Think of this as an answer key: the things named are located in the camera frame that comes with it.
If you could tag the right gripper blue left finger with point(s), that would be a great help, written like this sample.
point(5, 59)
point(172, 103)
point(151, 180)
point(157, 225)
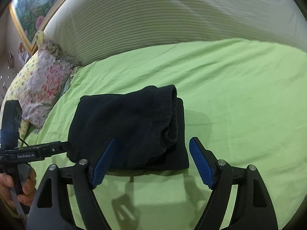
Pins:
point(85, 175)

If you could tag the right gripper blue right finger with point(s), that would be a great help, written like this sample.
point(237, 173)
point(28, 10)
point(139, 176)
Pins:
point(218, 175)

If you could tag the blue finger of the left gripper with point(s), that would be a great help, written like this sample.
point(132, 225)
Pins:
point(54, 148)

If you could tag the black pants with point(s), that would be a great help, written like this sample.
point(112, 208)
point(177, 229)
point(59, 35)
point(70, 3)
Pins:
point(148, 126)

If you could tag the left hand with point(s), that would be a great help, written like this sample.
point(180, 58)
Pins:
point(28, 189)

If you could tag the yellow floral pillow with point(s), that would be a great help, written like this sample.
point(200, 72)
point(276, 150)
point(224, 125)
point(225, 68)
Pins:
point(19, 82)

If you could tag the green bed sheet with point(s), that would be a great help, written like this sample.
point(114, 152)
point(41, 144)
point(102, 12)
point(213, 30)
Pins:
point(245, 101)

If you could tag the striped white headboard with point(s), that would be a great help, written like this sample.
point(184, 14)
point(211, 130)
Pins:
point(91, 30)

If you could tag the gold framed floral painting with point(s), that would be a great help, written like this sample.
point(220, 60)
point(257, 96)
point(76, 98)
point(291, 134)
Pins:
point(31, 16)

